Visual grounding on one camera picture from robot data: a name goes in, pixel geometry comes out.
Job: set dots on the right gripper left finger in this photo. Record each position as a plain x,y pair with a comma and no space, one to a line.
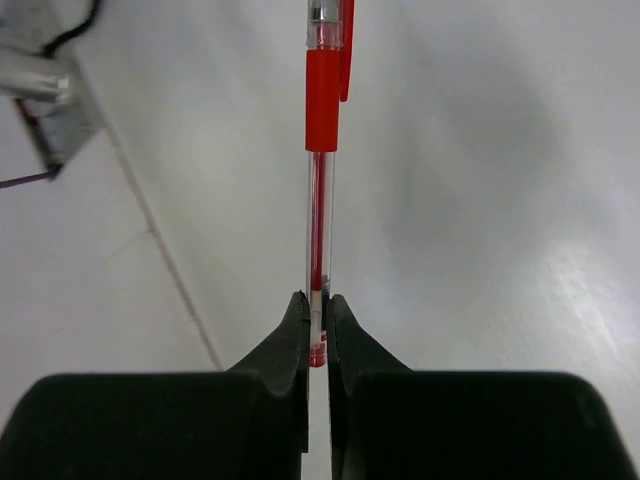
247,422

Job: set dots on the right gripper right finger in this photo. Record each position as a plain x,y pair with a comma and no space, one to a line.
389,421

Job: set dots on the red gel pen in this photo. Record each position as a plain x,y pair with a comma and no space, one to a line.
329,46

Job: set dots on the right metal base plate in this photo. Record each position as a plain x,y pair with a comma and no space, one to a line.
42,79

